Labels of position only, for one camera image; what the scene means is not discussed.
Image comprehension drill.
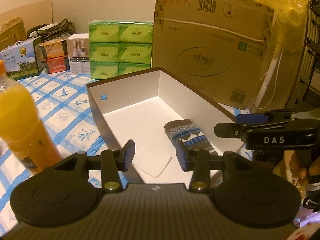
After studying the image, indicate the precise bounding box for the red packet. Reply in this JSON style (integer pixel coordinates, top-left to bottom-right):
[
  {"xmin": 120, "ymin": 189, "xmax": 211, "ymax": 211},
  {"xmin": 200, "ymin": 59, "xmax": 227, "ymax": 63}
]
[{"xmin": 287, "ymin": 220, "xmax": 320, "ymax": 240}]

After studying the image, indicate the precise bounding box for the cow print milk box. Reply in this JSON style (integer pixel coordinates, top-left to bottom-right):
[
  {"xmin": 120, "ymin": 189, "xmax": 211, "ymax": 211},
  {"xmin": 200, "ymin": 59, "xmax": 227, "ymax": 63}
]
[{"xmin": 0, "ymin": 36, "xmax": 44, "ymax": 81}]

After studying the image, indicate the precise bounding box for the yellow plastic bag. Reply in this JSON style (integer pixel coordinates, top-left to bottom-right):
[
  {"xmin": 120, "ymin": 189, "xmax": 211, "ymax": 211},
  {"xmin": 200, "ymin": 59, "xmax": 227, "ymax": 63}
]
[{"xmin": 251, "ymin": 0, "xmax": 308, "ymax": 53}]

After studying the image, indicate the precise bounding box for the large brown cardboard box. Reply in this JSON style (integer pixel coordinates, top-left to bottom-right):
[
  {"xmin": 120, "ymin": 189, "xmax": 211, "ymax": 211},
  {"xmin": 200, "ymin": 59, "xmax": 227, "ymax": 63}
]
[{"xmin": 152, "ymin": 0, "xmax": 275, "ymax": 110}]

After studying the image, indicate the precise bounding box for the beige wooden board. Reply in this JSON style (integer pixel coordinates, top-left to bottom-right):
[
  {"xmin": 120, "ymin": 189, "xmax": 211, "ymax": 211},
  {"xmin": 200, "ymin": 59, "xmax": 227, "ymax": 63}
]
[{"xmin": 0, "ymin": 0, "xmax": 54, "ymax": 43}]

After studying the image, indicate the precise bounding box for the white shoe box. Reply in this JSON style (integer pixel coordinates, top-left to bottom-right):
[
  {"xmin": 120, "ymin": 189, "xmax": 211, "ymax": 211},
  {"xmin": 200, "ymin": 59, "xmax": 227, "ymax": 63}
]
[{"xmin": 86, "ymin": 67, "xmax": 250, "ymax": 184}]

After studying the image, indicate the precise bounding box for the orange snack box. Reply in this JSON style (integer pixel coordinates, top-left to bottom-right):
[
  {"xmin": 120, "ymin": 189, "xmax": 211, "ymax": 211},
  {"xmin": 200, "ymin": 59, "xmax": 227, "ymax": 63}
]
[{"xmin": 37, "ymin": 39, "xmax": 69, "ymax": 59}]

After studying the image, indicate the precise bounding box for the black green strap bag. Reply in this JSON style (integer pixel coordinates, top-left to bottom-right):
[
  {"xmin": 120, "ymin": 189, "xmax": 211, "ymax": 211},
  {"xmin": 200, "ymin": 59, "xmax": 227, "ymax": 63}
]
[{"xmin": 27, "ymin": 19, "xmax": 75, "ymax": 43}]

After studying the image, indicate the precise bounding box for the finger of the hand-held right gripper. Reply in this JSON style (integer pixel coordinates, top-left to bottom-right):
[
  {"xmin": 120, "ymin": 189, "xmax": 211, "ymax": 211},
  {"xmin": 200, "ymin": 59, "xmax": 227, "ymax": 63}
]
[
  {"xmin": 235, "ymin": 113, "xmax": 270, "ymax": 125},
  {"xmin": 214, "ymin": 122, "xmax": 248, "ymax": 139}
]

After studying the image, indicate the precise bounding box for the white plastic pole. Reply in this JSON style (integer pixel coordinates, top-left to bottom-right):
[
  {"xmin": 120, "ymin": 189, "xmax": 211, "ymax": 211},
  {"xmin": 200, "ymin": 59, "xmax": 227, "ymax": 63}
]
[{"xmin": 254, "ymin": 39, "xmax": 285, "ymax": 113}]

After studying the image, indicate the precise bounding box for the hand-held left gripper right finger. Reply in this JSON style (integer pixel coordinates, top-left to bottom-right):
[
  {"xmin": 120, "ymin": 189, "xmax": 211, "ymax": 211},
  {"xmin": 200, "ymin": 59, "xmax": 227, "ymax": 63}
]
[{"xmin": 176, "ymin": 144, "xmax": 250, "ymax": 193}]

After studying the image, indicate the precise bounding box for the grey blue patterned sock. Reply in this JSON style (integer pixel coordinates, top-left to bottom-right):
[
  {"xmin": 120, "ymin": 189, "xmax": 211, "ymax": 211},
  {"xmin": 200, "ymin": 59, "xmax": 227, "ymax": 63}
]
[{"xmin": 164, "ymin": 119, "xmax": 218, "ymax": 157}]

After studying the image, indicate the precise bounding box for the stack of green tissue packs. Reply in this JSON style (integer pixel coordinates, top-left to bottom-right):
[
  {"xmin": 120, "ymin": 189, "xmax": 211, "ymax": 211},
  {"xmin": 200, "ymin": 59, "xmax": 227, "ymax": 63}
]
[{"xmin": 88, "ymin": 20, "xmax": 153, "ymax": 80}]

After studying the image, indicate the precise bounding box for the white cloth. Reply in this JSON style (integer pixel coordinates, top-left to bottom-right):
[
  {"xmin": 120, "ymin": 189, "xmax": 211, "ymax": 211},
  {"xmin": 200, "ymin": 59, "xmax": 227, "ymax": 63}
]
[{"xmin": 131, "ymin": 142, "xmax": 173, "ymax": 178}]

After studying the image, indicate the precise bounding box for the white product box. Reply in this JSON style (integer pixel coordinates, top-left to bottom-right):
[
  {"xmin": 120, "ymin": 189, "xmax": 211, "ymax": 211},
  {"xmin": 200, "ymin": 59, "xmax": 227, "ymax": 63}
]
[{"xmin": 67, "ymin": 33, "xmax": 90, "ymax": 74}]

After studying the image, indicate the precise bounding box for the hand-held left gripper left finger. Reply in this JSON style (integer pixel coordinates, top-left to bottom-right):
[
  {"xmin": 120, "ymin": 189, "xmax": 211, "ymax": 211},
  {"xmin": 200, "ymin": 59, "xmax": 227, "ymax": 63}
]
[{"xmin": 54, "ymin": 139, "xmax": 136, "ymax": 193}]

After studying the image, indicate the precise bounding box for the person's right hand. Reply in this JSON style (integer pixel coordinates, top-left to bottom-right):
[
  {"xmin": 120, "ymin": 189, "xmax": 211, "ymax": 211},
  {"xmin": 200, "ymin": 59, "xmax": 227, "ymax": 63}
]
[{"xmin": 289, "ymin": 152, "xmax": 320, "ymax": 187}]

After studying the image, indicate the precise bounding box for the red snack box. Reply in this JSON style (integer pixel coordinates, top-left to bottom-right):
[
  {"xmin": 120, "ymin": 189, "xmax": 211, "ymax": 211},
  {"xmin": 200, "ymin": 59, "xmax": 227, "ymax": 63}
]
[{"xmin": 41, "ymin": 55, "xmax": 70, "ymax": 74}]

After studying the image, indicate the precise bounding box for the orange juice bottle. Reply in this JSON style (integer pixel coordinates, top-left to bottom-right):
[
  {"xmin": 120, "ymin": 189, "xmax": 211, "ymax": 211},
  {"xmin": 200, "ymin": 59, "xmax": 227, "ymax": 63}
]
[{"xmin": 0, "ymin": 60, "xmax": 62, "ymax": 173}]

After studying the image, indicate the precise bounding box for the blue checked tablecloth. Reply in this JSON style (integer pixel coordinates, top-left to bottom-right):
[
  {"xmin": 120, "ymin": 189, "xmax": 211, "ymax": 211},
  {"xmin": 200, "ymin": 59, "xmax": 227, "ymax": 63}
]
[{"xmin": 0, "ymin": 69, "xmax": 250, "ymax": 230}]

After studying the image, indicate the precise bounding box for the small brown cardboard box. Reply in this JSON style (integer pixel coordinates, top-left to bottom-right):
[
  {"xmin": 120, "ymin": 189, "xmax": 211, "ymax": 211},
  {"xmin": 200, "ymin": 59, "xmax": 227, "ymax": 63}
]
[{"xmin": 0, "ymin": 17, "xmax": 27, "ymax": 52}]

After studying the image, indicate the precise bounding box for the metal wire rack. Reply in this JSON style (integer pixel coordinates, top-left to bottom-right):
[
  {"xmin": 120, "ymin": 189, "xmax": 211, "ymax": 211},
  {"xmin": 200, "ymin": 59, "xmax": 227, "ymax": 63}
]
[{"xmin": 287, "ymin": 0, "xmax": 320, "ymax": 111}]

